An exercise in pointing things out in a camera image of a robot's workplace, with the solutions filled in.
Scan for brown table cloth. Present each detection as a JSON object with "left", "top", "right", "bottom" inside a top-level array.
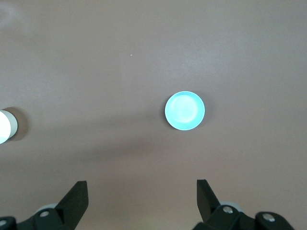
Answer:
[{"left": 0, "top": 0, "right": 307, "bottom": 230}]

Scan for white bowl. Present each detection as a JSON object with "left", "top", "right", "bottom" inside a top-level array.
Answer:
[{"left": 0, "top": 109, "right": 19, "bottom": 145}]

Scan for blue bowl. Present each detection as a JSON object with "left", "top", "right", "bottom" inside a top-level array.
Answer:
[{"left": 164, "top": 91, "right": 206, "bottom": 131}]

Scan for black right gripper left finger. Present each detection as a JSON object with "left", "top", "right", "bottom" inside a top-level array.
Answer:
[{"left": 16, "top": 181, "right": 90, "bottom": 230}]

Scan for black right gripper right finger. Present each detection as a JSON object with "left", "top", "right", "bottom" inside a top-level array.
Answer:
[{"left": 191, "top": 179, "right": 296, "bottom": 230}]

